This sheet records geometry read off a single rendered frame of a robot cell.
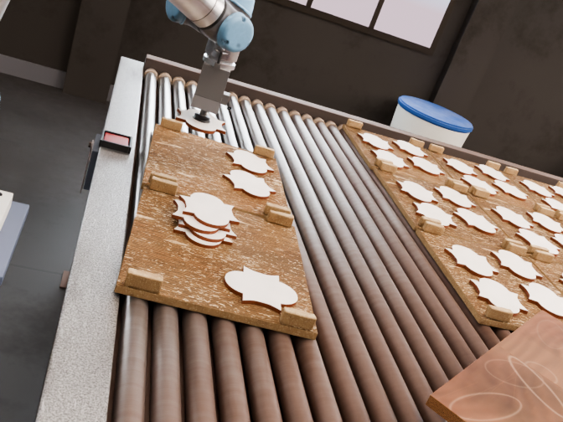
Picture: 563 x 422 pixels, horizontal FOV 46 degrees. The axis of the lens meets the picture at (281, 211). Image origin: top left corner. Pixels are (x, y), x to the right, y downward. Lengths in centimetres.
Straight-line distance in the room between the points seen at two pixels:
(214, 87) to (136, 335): 68
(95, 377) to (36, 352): 147
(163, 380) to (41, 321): 161
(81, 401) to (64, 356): 9
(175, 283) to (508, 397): 56
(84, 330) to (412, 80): 444
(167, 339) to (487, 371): 49
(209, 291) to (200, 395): 24
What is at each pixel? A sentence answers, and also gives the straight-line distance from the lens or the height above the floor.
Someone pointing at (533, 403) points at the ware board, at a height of 104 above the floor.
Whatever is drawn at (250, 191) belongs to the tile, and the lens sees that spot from 157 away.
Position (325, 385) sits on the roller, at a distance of 107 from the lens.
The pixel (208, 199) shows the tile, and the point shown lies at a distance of 139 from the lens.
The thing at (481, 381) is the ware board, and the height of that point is 104.
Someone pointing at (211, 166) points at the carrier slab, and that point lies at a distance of 167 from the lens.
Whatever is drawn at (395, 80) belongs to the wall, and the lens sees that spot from 519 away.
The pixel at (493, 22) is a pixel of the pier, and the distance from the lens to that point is 528.
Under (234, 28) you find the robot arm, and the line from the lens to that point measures 130.
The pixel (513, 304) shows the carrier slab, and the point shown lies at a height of 95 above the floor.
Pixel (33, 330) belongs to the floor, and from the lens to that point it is 250.
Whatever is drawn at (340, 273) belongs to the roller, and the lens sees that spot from 143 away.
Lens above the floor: 153
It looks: 23 degrees down
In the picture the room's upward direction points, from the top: 21 degrees clockwise
